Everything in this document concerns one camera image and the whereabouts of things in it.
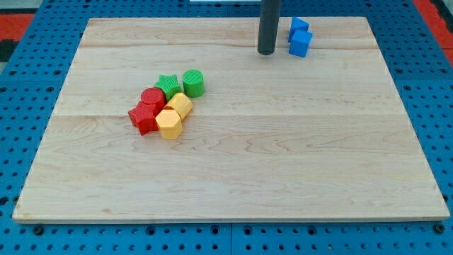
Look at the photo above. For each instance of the green star block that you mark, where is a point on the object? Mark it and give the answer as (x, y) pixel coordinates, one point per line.
(169, 85)

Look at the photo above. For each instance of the yellow hexagon block front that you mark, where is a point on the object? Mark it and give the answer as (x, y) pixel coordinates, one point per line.
(169, 124)

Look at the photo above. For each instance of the red cylinder block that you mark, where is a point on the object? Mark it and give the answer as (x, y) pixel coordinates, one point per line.
(154, 97)

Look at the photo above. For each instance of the yellow block rear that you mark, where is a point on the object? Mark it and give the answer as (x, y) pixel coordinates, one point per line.
(181, 104)

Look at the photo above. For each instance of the green cylinder block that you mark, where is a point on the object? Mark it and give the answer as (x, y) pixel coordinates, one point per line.
(193, 83)

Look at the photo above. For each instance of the blue cube block front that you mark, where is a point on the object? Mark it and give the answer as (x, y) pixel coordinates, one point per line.
(299, 43)

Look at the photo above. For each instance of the blue block rear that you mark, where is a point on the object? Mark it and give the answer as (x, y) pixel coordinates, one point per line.
(297, 24)

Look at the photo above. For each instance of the light wooden board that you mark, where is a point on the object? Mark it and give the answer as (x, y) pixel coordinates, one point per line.
(280, 138)

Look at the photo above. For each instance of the dark grey cylindrical robot stick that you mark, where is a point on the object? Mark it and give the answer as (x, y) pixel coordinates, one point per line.
(268, 26)

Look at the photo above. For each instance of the red star block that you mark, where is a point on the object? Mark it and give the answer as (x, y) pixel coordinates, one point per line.
(143, 117)

